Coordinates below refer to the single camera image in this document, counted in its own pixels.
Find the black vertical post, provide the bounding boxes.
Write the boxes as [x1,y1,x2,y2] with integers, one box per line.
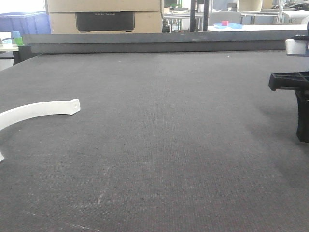
[189,0,209,33]

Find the blue plastic crate background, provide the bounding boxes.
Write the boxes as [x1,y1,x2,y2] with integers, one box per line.
[0,11,51,35]

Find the small red cube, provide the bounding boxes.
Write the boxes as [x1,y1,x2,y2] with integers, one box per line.
[221,20,229,26]

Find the light blue tray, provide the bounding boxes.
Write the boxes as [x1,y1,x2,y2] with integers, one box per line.
[213,23,243,29]

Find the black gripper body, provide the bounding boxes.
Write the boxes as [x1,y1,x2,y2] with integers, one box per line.
[268,71,309,91]

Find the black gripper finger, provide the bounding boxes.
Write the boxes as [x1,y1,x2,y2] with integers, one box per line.
[295,90,309,143]

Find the large cardboard box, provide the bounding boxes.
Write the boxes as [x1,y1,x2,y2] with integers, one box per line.
[45,0,163,34]

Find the blue and green blocks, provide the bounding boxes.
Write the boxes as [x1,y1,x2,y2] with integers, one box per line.
[11,31,24,46]

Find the white curved PVC pipe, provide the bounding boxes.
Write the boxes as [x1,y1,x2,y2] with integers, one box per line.
[0,98,81,162]

